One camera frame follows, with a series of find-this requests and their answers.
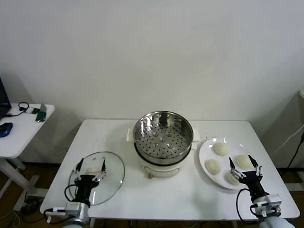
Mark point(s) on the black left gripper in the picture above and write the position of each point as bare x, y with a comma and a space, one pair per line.
84, 190

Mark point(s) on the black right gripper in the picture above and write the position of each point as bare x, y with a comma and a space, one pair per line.
253, 183

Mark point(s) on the white steamed baozi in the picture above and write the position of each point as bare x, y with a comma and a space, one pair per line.
213, 166
229, 180
242, 161
221, 150

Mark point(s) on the round glass pot lid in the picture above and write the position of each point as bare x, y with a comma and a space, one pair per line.
111, 166

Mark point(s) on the perforated stainless steel steamer basket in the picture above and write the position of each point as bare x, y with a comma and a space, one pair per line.
152, 140

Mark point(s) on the large white round plate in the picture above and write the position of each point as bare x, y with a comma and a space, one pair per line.
209, 147

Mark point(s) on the white floor power strip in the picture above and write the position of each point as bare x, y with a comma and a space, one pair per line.
31, 203

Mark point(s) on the white electric cooking pot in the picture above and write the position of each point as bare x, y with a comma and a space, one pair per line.
161, 171

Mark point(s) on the white side table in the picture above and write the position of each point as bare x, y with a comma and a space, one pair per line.
23, 133

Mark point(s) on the small black device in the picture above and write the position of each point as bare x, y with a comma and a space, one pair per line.
35, 110

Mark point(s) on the small white box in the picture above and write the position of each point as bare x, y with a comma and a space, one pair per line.
28, 110

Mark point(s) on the blue computer mouse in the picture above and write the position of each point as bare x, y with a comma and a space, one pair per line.
6, 129

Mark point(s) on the dark laptop computer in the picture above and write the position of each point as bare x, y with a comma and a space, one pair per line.
3, 99

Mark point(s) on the right wrist camera unit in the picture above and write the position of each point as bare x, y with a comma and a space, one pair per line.
269, 202

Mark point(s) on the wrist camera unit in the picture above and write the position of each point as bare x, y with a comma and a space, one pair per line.
58, 210
269, 202

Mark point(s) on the left wrist camera unit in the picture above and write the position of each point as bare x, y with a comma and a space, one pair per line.
58, 210

